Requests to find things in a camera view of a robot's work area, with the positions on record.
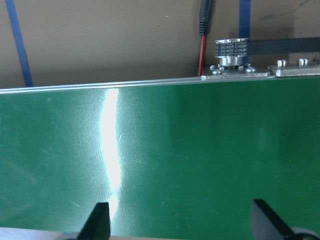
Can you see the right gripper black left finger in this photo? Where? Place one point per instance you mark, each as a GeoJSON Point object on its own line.
{"type": "Point", "coordinates": [98, 225]}

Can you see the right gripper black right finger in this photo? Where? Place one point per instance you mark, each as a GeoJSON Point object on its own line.
{"type": "Point", "coordinates": [265, 224]}

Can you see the green conveyor belt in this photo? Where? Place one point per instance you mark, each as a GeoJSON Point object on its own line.
{"type": "Point", "coordinates": [177, 158]}

